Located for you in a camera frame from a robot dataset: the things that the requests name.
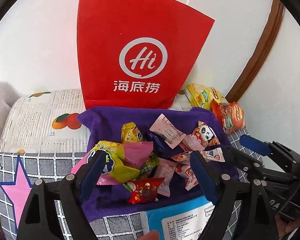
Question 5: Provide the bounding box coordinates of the white red snack packet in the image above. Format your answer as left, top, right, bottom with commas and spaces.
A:
170, 147, 225, 163

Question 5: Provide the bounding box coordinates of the pink yellow snack bag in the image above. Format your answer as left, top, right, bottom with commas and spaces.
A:
71, 140, 153, 185

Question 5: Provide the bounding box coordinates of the panda pink snack packet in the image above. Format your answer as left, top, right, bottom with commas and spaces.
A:
179, 121, 220, 152

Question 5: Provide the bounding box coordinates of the pink peach snack packet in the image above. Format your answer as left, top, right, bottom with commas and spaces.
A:
154, 158, 177, 197

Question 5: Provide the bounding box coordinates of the dark blue snack packet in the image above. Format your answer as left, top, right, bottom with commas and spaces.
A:
142, 132, 168, 159

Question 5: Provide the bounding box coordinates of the red candy packet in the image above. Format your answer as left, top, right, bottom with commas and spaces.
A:
124, 178, 164, 204

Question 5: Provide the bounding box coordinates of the green snack packet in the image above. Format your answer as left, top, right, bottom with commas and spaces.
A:
138, 152, 160, 179

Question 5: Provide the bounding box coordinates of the yellow triangular snack packet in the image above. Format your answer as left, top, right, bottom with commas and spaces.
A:
121, 122, 143, 143

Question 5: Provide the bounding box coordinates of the pale pink nougat packet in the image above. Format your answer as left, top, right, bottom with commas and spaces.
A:
149, 114, 186, 149

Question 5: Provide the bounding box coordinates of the strawberry white snack packet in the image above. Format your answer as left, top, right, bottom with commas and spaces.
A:
175, 164, 198, 191

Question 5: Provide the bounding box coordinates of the person right hand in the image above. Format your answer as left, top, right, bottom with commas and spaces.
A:
275, 215, 300, 239

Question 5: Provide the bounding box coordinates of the person left hand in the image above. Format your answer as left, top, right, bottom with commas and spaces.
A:
136, 230, 159, 240

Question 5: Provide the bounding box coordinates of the orange chips bag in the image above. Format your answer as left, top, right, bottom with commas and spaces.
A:
210, 100, 245, 134

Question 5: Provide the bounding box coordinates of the blue tissue box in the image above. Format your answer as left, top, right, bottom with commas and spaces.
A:
140, 196, 215, 240

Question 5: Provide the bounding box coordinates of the purple towel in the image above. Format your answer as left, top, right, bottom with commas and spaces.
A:
77, 106, 230, 222

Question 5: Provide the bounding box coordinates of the fruit print white cloth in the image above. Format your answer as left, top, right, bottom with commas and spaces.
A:
0, 88, 193, 155

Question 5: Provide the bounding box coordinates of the pink star sticker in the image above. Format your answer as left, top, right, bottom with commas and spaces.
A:
0, 155, 32, 232

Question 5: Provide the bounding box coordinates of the yellow chips bag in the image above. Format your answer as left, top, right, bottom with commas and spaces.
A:
184, 83, 227, 110

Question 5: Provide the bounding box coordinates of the red paper shopping bag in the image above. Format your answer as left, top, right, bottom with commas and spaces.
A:
77, 0, 214, 109

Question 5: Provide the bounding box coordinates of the brown wooden door frame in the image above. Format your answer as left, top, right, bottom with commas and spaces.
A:
225, 0, 285, 102

